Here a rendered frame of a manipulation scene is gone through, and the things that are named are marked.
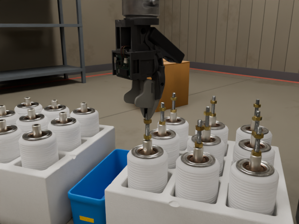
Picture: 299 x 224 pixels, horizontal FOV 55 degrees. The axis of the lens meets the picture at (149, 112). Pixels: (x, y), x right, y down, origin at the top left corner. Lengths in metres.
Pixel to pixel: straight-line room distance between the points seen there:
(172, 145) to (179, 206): 0.19
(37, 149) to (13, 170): 0.08
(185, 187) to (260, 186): 0.15
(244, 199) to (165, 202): 0.16
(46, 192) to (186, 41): 3.30
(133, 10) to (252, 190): 0.41
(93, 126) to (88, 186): 0.21
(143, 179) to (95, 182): 0.28
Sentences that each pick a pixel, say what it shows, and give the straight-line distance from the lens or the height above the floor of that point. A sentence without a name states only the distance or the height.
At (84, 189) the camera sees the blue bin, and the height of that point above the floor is 0.09.
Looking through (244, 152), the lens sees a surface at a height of 0.25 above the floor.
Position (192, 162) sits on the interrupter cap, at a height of 0.25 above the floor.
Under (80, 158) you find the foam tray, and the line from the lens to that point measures 0.88.
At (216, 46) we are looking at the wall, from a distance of 3.59.
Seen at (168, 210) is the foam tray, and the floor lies 0.16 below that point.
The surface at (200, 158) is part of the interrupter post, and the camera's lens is 0.64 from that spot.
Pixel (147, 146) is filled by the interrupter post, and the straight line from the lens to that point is 0.66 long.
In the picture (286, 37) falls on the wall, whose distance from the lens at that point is 3.22.
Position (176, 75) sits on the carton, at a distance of 1.89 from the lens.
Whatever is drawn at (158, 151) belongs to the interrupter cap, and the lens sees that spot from 0.67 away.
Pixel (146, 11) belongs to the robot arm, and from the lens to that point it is 0.57.
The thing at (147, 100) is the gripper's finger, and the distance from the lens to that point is 0.60.
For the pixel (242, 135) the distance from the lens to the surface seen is 0.83.
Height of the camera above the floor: 0.53
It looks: 17 degrees down
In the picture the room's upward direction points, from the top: straight up
